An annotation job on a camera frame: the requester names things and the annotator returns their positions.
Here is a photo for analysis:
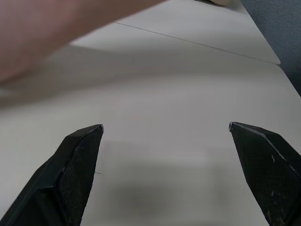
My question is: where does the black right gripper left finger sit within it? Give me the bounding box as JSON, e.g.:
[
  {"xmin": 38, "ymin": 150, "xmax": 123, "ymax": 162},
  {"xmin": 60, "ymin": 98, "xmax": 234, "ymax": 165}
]
[{"xmin": 0, "ymin": 124, "xmax": 105, "ymax": 226}]

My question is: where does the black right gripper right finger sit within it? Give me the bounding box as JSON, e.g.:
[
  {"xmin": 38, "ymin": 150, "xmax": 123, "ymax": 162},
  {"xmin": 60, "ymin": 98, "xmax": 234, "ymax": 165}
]
[{"xmin": 228, "ymin": 121, "xmax": 301, "ymax": 226}]

